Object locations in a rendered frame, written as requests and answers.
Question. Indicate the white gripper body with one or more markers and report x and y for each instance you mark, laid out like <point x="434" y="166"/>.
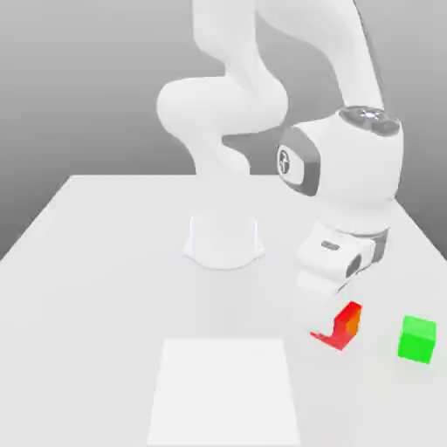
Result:
<point x="316" y="286"/>

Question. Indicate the small red cube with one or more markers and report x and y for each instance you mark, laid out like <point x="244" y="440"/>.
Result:
<point x="340" y="331"/>

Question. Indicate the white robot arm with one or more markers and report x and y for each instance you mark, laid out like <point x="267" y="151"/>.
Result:
<point x="223" y="104"/>

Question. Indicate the small green cube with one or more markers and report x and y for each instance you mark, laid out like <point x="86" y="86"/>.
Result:
<point x="417" y="340"/>

